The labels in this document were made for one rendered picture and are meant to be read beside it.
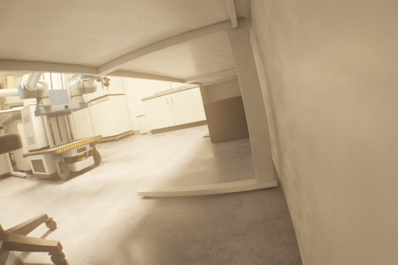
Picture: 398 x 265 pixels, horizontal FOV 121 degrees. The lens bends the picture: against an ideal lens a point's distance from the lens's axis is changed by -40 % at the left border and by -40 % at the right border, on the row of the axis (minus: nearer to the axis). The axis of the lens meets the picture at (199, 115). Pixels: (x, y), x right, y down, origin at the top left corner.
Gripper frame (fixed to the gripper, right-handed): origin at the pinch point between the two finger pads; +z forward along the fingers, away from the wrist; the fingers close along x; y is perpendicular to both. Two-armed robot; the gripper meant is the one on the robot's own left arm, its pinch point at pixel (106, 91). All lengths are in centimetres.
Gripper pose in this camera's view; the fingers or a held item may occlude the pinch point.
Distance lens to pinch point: 187.3
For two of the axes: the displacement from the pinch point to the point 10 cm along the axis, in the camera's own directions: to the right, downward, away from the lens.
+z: 5.1, 8.4, -2.0
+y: 7.5, -5.5, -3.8
